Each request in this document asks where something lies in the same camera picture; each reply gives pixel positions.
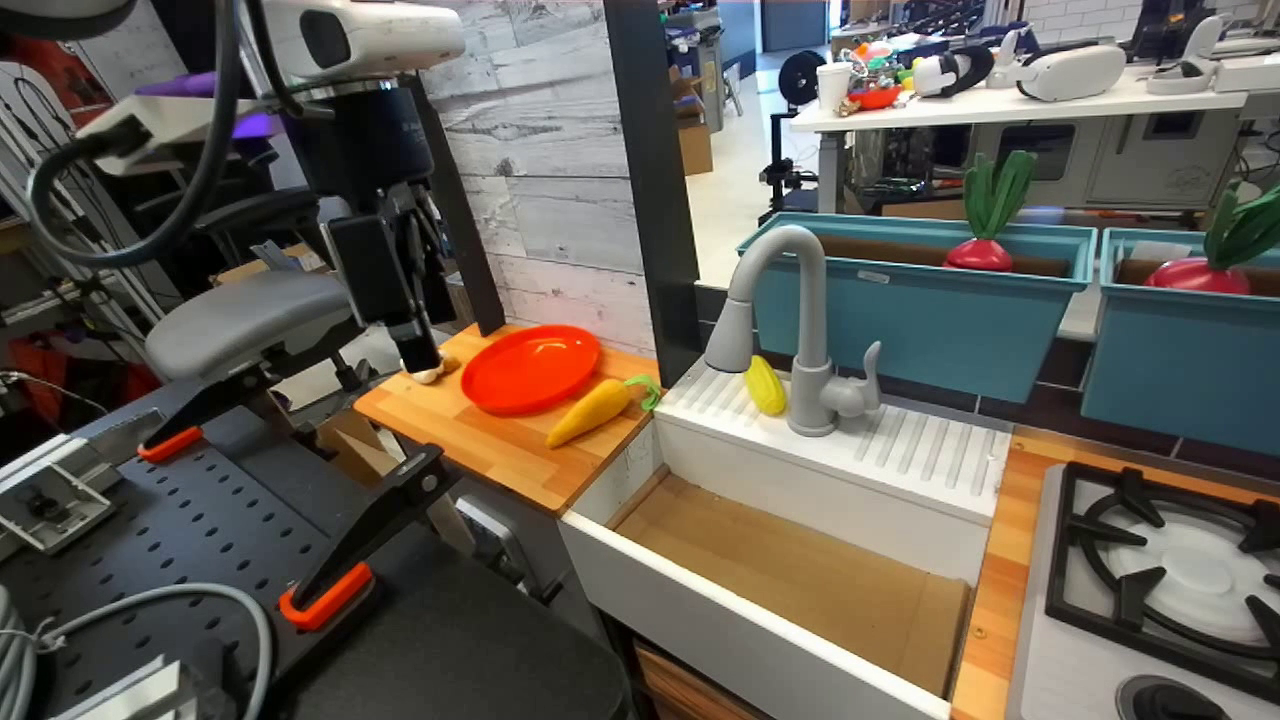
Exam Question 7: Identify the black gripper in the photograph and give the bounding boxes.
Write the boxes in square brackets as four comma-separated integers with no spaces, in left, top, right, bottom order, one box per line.
[324,200,446,376]

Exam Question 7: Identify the yellow toy carrot green top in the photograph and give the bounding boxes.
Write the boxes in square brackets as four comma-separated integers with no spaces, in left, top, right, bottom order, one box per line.
[541,372,665,453]

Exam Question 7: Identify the red round plate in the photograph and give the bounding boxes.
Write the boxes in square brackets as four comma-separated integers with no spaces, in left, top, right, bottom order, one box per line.
[458,324,608,421]

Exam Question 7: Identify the yellow toy lemon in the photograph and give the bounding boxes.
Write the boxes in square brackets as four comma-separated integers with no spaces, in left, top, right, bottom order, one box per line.
[738,353,793,421]

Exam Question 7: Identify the white toy sink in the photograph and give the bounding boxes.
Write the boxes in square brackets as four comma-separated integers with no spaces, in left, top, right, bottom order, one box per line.
[555,358,1015,720]

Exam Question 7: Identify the grey toy faucet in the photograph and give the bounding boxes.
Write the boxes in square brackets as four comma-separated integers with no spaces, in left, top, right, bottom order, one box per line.
[701,222,889,439]

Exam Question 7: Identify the red toy radish green leaves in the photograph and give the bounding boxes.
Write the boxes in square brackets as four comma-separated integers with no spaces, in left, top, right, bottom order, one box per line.
[1144,180,1280,298]
[939,148,1041,276]

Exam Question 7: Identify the toy stove top black grates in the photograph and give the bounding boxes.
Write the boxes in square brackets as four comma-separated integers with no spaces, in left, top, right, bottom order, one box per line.
[1009,456,1280,720]

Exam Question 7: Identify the wooden cutting board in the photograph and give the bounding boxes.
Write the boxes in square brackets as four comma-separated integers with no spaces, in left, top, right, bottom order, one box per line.
[350,319,665,522]

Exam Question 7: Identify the grey office chair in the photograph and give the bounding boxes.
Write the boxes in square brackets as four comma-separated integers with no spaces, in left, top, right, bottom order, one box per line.
[138,264,357,388]

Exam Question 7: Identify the grey wood-print backdrop panel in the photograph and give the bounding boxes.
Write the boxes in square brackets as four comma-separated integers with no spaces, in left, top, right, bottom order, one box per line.
[421,0,661,359]

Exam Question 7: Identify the teal planter bin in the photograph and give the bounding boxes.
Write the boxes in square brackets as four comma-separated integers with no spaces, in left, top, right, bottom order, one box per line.
[737,214,1104,407]
[1074,223,1280,464]

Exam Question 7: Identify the white desk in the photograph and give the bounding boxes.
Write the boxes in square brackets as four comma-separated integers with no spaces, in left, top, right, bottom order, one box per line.
[782,63,1280,217]

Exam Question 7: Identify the white VR headset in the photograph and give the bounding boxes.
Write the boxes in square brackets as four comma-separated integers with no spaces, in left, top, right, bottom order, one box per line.
[1013,41,1132,107]

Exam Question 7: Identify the black frame post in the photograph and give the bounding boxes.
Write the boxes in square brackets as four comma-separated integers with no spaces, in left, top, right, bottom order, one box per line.
[395,77,511,337]
[599,0,705,394]

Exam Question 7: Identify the black corrugated hose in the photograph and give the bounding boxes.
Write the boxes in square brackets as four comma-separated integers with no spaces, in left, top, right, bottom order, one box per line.
[24,0,251,272]

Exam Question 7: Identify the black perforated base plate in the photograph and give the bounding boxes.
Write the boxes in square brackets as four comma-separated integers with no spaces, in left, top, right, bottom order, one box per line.
[0,385,631,720]

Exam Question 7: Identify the grey cable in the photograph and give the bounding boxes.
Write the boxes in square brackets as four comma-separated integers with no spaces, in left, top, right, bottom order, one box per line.
[0,576,275,720]

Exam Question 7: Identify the silver metal bracket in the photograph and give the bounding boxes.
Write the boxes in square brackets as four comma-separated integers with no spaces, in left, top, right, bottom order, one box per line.
[0,433,121,562]

